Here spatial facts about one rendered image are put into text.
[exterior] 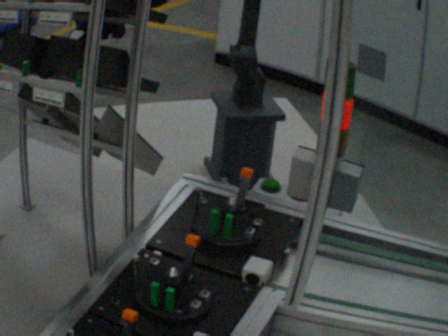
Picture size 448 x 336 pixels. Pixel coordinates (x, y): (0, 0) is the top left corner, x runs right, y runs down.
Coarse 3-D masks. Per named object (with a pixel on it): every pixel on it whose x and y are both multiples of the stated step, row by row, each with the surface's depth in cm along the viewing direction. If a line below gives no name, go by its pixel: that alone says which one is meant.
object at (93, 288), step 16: (176, 192) 145; (160, 208) 139; (144, 224) 133; (160, 224) 134; (128, 240) 128; (144, 240) 129; (112, 256) 122; (128, 256) 123; (96, 272) 117; (112, 272) 118; (96, 288) 114; (80, 304) 108; (256, 304) 114; (272, 304) 115; (64, 320) 102; (240, 320) 110; (256, 320) 111; (272, 320) 116
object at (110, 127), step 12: (72, 96) 127; (60, 108) 125; (72, 108) 129; (108, 108) 120; (72, 120) 130; (96, 120) 139; (108, 120) 122; (120, 120) 126; (96, 132) 128; (108, 132) 123; (120, 132) 127; (120, 144) 129; (144, 144) 137; (120, 156) 142; (144, 156) 138; (156, 156) 142; (144, 168) 141; (156, 168) 144
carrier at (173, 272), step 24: (144, 264) 120; (168, 264) 121; (120, 288) 112; (144, 288) 111; (168, 288) 104; (192, 288) 113; (216, 288) 116; (240, 288) 117; (96, 312) 105; (120, 312) 106; (144, 312) 107; (168, 312) 106; (192, 312) 107; (216, 312) 110; (240, 312) 111
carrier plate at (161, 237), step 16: (192, 192) 144; (208, 192) 144; (176, 208) 138; (192, 208) 139; (256, 208) 141; (176, 224) 133; (272, 224) 136; (288, 224) 136; (160, 240) 128; (176, 240) 128; (272, 240) 131; (288, 240) 132; (176, 256) 124; (208, 256) 125; (224, 256) 125; (240, 256) 126; (256, 256) 126; (272, 256) 127; (224, 272) 122; (240, 272) 121; (272, 272) 124
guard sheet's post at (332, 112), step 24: (336, 0) 86; (336, 24) 88; (336, 48) 90; (336, 72) 92; (336, 96) 93; (336, 120) 95; (336, 144) 97; (312, 192) 102; (312, 216) 104; (312, 240) 106; (288, 288) 112
